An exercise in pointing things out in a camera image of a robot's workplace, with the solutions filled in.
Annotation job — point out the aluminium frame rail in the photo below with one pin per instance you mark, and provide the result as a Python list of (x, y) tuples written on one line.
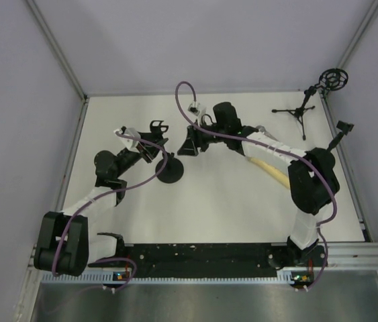
[(338, 256)]

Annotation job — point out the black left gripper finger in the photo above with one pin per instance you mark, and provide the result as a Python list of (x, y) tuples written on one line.
[(154, 137), (156, 149)]

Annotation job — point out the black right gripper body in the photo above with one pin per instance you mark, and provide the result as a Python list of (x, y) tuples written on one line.
[(204, 138)]

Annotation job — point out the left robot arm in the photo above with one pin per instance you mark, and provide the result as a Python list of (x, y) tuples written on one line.
[(69, 240)]

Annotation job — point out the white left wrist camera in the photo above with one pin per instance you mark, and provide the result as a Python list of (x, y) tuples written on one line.
[(130, 138)]

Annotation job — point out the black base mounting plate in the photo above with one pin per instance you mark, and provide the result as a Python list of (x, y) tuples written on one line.
[(234, 260)]

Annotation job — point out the black round-base mic stand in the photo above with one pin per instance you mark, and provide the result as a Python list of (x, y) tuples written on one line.
[(173, 169)]

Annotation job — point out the cream yellow microphone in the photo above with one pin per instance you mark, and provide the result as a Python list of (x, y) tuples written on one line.
[(272, 171)]

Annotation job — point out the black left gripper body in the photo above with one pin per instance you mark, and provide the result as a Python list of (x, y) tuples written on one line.
[(142, 151)]

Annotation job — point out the black tripod shock-mount stand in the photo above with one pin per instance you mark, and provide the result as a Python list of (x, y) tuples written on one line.
[(330, 80)]

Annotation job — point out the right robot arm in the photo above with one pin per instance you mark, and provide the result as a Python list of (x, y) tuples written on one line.
[(312, 181)]

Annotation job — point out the glitter rhinestone microphone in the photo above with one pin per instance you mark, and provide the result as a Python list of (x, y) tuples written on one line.
[(263, 130)]

